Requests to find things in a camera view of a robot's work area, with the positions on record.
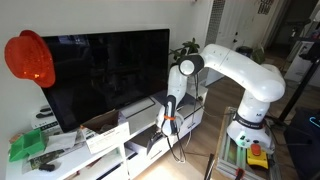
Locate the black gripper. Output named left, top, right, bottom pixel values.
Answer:
left=151, top=128, right=169, bottom=146

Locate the grey box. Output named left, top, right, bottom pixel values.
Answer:
left=128, top=125, right=165, bottom=157

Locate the navy Universal Thread box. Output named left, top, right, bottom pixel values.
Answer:
left=151, top=88, right=198, bottom=111

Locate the printed white cardboard box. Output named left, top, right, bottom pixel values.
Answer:
left=79, top=108, right=131, bottom=155

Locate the yellow emergency stop box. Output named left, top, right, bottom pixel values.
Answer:
left=246, top=142, right=270, bottom=170

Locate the white electronics box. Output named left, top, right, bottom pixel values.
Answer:
left=30, top=104, right=63, bottom=135

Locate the black flat screen TV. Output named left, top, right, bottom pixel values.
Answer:
left=41, top=28, right=171, bottom=134

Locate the red black tool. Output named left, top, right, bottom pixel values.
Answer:
left=234, top=167, right=246, bottom=180

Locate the green leafy plant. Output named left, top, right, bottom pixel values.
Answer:
left=169, top=37, right=202, bottom=65

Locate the white TV stand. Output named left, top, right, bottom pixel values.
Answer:
left=4, top=83, right=210, bottom=180

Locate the white crumpled paper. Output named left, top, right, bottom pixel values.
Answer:
left=42, top=131, right=80, bottom=153

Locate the small black remote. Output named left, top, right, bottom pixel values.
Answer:
left=37, top=162, right=57, bottom=173

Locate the printed leaflet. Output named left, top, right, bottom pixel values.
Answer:
left=21, top=149, right=68, bottom=175

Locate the green plastic tray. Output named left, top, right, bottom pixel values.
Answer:
left=8, top=127, right=48, bottom=164

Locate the large black case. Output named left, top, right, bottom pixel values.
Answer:
left=283, top=107, right=320, bottom=180

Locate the black tripod stand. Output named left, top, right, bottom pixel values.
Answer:
left=277, top=36, right=320, bottom=123

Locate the orange hard hat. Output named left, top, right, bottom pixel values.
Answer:
left=4, top=29, right=57, bottom=89

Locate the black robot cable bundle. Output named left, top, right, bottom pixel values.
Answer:
left=161, top=73, right=214, bottom=165

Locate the flat white TV base plate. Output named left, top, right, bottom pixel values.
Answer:
left=120, top=96, right=157, bottom=119

